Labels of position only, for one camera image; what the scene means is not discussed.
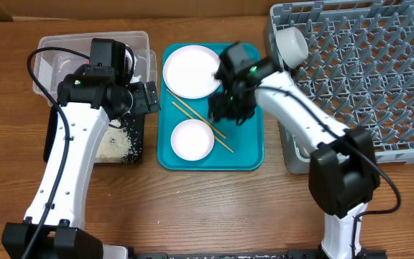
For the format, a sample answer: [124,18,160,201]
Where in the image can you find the white tissue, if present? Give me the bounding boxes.
[124,45,140,85]

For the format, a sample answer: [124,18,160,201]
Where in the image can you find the pink bowl with rice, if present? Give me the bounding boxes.
[170,119,215,161]

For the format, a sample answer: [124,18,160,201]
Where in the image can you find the grey-green bowl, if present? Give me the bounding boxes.
[275,27,308,69]

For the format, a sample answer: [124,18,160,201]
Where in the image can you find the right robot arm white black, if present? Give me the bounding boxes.
[208,43,380,258]

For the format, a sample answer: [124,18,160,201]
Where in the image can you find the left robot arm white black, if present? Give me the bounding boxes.
[1,38,160,258]

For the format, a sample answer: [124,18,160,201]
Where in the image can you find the grey dishwasher rack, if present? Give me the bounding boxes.
[264,0,414,164]

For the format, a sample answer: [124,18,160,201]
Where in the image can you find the wooden chopstick lower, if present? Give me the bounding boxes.
[171,101,235,154]

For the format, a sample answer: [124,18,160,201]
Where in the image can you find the wooden chopstick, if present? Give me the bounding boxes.
[165,88,226,139]
[171,101,235,154]

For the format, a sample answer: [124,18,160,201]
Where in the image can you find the black tray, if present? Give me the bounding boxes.
[43,103,144,166]

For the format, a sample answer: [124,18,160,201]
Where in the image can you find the wooden chopstick upper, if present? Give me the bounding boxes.
[165,88,226,139]

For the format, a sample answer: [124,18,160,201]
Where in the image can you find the teal plastic tray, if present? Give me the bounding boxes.
[156,42,265,171]

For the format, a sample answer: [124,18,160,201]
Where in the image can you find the large pink plate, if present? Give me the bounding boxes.
[162,45,221,99]

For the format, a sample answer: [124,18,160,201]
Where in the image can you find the spilled rice pile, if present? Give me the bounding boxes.
[96,118,142,163]

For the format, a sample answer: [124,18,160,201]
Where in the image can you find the clear plastic bin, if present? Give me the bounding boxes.
[34,31,157,98]

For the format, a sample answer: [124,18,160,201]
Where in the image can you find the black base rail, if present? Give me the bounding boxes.
[102,244,387,259]

